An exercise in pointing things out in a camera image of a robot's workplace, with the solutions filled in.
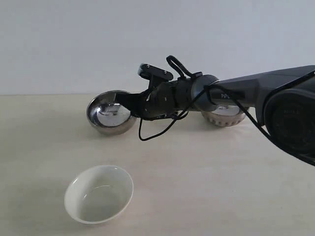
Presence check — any ribbed steel bowl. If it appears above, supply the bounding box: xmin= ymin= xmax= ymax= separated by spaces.
xmin=201 ymin=105 xmax=246 ymax=127

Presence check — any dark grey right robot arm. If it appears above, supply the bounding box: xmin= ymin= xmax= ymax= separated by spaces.
xmin=115 ymin=64 xmax=315 ymax=165

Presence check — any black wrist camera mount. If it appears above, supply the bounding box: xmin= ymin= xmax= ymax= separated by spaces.
xmin=137 ymin=63 xmax=173 ymax=89

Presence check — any white ceramic bowl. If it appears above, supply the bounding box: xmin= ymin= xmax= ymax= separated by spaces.
xmin=63 ymin=165 xmax=134 ymax=225

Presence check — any black camera cable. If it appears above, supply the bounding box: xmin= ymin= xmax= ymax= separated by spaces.
xmin=138 ymin=55 xmax=315 ymax=166

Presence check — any stainless steel bowl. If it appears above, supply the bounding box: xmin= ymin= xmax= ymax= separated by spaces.
xmin=86 ymin=90 xmax=137 ymax=136

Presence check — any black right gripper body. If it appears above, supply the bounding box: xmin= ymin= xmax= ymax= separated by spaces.
xmin=142 ymin=80 xmax=194 ymax=120

